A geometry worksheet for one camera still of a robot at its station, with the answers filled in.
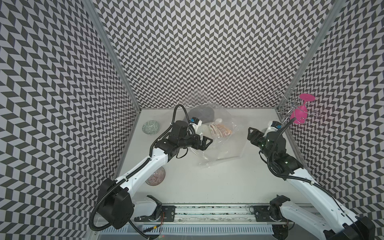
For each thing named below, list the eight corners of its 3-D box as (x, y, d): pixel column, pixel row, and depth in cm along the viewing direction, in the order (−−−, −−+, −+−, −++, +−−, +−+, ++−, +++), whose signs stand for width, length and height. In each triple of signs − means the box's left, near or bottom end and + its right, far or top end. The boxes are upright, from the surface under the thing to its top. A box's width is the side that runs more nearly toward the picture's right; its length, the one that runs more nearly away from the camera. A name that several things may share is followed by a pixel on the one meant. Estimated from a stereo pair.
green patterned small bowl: (143, 135, 107) (140, 130, 101) (146, 126, 113) (144, 120, 107) (157, 135, 107) (155, 130, 102) (159, 126, 113) (157, 120, 107)
